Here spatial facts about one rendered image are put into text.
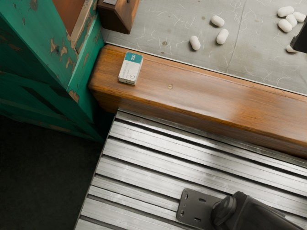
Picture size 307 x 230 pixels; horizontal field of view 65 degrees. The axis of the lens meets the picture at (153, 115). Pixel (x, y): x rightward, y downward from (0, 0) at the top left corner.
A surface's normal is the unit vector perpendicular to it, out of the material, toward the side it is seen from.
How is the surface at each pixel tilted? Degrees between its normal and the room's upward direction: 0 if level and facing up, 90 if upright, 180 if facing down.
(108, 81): 0
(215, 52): 0
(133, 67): 0
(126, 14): 66
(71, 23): 90
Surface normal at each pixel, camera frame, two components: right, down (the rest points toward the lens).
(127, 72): 0.05, -0.25
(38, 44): 0.96, 0.26
